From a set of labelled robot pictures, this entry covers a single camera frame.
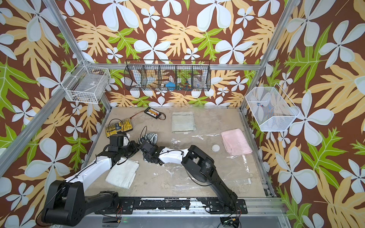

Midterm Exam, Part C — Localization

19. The green white striped towel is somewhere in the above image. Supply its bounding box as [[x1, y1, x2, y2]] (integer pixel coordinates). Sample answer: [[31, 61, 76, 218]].
[[137, 132, 158, 145]]

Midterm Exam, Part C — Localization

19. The pale green folded towel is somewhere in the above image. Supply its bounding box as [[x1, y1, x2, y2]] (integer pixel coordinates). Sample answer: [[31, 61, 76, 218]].
[[172, 112, 196, 134]]

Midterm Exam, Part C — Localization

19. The black wire basket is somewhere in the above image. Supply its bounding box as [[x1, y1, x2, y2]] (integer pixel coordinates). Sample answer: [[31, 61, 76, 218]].
[[122, 60, 212, 91]]

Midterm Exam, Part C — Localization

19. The white mesh basket right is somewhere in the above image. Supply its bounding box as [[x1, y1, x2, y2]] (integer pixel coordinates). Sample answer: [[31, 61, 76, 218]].
[[245, 84, 300, 132]]

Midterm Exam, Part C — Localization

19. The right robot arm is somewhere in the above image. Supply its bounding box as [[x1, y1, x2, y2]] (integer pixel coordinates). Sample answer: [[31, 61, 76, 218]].
[[139, 141, 238, 214]]

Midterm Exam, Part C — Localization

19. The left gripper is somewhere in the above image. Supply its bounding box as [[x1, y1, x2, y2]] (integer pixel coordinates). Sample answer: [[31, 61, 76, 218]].
[[120, 140, 142, 158]]

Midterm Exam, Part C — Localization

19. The white wire basket left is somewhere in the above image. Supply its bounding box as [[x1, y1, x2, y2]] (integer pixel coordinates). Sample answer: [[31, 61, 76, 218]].
[[62, 60, 111, 104]]

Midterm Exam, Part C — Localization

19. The white folded towel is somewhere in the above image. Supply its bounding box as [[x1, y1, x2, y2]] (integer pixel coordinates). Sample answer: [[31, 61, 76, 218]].
[[106, 158, 139, 189]]

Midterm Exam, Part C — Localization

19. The white vacuum bag valve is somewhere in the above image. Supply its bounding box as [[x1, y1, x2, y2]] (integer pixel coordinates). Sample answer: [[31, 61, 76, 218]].
[[212, 144, 220, 153]]

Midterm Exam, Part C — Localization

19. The pink folded towel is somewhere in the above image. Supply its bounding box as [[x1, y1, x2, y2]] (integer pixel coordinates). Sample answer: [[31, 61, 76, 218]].
[[221, 128, 252, 156]]

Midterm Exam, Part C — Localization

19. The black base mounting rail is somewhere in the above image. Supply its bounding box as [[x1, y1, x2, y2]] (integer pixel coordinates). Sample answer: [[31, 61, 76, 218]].
[[96, 197, 248, 215]]

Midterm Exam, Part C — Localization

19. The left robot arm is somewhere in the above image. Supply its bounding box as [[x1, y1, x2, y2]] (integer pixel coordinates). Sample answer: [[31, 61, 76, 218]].
[[36, 134, 139, 227]]

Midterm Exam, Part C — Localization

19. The black battery holder with wires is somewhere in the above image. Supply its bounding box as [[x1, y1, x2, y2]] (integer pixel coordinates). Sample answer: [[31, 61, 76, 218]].
[[144, 107, 166, 120]]

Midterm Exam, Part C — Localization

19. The yellow screwdriver bit case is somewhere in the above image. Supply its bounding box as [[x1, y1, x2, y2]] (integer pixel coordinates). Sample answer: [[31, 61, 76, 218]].
[[105, 118, 133, 138]]

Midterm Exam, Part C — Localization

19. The clear plastic vacuum bag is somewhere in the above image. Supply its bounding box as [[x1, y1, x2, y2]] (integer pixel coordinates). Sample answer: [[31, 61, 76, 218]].
[[169, 133, 261, 195]]

